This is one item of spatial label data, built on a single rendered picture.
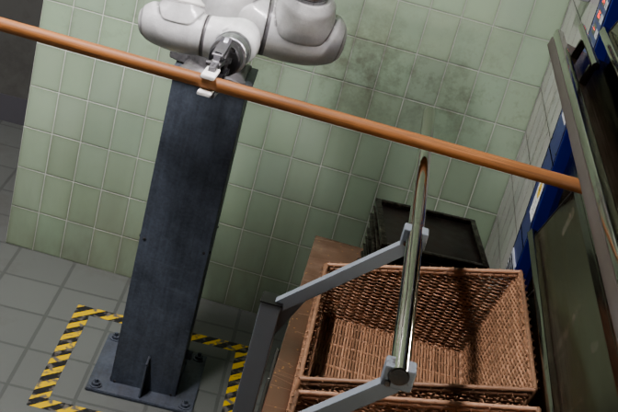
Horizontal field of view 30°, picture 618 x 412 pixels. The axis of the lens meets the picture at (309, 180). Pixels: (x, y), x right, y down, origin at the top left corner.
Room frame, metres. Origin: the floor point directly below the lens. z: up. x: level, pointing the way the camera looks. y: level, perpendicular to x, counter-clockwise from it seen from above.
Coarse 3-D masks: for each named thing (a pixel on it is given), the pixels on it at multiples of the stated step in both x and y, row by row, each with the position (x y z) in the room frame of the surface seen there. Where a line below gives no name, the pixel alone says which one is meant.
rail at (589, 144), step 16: (560, 32) 2.57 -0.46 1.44; (560, 48) 2.44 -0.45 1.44; (576, 80) 2.20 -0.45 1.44; (576, 96) 2.08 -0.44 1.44; (576, 112) 2.01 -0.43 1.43; (592, 144) 1.82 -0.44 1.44; (592, 160) 1.74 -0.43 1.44; (592, 176) 1.69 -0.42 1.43; (608, 192) 1.61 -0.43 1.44; (608, 208) 1.54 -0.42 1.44; (608, 224) 1.49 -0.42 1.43; (608, 240) 1.45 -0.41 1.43
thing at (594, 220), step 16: (560, 64) 2.36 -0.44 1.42; (576, 64) 2.43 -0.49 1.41; (608, 64) 2.58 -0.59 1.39; (560, 80) 2.27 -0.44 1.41; (592, 80) 2.36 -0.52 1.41; (608, 80) 2.43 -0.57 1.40; (560, 96) 2.19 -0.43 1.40; (592, 96) 2.23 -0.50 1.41; (608, 96) 2.29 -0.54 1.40; (592, 112) 2.10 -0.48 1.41; (608, 112) 2.16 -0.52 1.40; (576, 128) 1.95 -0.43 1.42; (592, 128) 2.00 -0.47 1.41; (608, 128) 2.05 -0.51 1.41; (576, 144) 1.88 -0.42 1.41; (608, 144) 1.94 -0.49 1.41; (576, 160) 1.83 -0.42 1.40; (608, 160) 1.85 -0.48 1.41; (608, 176) 1.76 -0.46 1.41; (592, 192) 1.64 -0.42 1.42; (592, 208) 1.60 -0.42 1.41; (592, 224) 1.55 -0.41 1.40; (608, 256) 1.42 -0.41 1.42; (608, 272) 1.38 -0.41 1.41; (608, 288) 1.35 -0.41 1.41; (608, 304) 1.32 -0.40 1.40
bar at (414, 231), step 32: (416, 192) 2.08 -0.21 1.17; (416, 224) 1.92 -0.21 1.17; (384, 256) 1.90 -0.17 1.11; (416, 256) 1.79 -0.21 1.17; (320, 288) 1.91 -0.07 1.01; (416, 288) 1.68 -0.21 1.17; (256, 320) 1.90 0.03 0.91; (256, 352) 1.90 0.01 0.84; (256, 384) 1.90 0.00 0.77; (384, 384) 1.41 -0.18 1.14
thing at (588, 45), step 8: (584, 32) 2.50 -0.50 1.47; (584, 40) 2.44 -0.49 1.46; (576, 48) 2.48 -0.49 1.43; (592, 48) 2.37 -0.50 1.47; (576, 56) 2.48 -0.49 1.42; (592, 56) 2.30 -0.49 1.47; (592, 64) 2.26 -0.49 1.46; (584, 72) 2.28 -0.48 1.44; (592, 72) 2.28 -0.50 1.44; (584, 80) 2.28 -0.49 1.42
